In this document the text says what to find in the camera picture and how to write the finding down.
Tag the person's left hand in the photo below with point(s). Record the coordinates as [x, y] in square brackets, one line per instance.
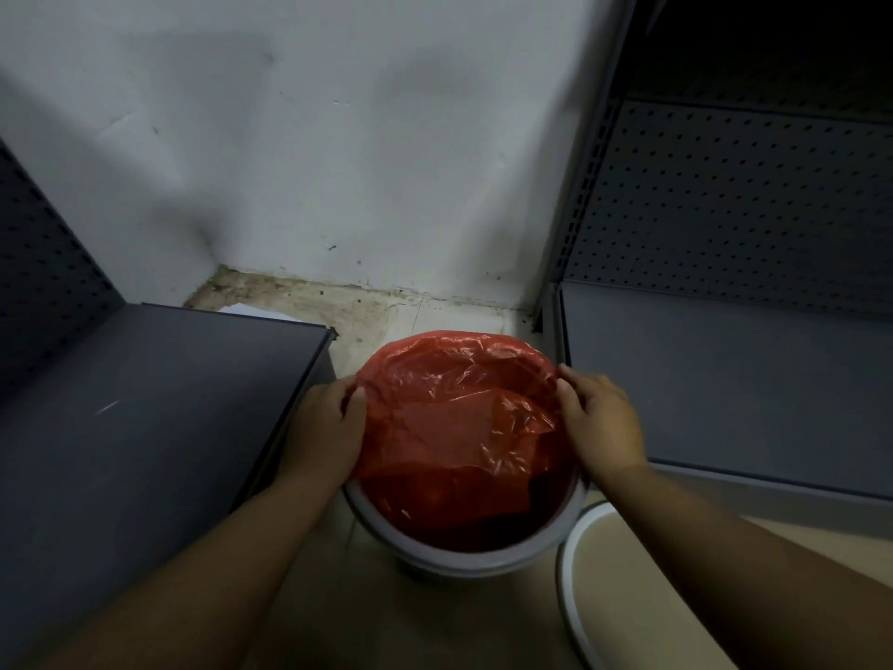
[321, 439]

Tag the white paper sheet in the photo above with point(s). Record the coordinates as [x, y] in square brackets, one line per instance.
[255, 313]

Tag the person's left thumb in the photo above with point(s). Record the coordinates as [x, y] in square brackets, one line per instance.
[354, 429]

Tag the person's right forearm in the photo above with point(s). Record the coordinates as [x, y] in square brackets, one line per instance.
[753, 586]

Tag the person's right hand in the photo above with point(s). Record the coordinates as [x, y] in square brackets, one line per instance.
[605, 425]

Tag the grey metal shelf unit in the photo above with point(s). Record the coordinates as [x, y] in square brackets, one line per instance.
[725, 272]
[125, 439]

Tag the red plastic trash bag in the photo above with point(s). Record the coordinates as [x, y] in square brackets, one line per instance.
[460, 432]

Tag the grey round trash bin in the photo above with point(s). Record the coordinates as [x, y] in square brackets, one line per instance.
[467, 551]

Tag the person's left forearm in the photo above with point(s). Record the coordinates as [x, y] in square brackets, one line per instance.
[181, 586]

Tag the person's right thumb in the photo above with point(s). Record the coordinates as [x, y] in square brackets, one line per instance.
[571, 415]

